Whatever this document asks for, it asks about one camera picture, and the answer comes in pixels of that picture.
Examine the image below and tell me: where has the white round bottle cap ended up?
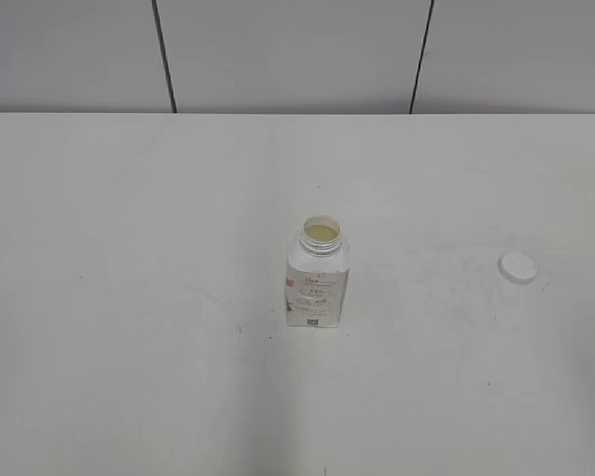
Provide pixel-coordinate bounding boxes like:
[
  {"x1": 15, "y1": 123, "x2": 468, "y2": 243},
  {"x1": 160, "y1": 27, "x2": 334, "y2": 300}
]
[{"x1": 498, "y1": 252, "x2": 538, "y2": 285}]

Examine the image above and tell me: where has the white square plastic bottle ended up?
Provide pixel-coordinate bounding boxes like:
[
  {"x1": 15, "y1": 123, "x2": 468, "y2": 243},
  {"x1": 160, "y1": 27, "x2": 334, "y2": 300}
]
[{"x1": 285, "y1": 215, "x2": 350, "y2": 328}]

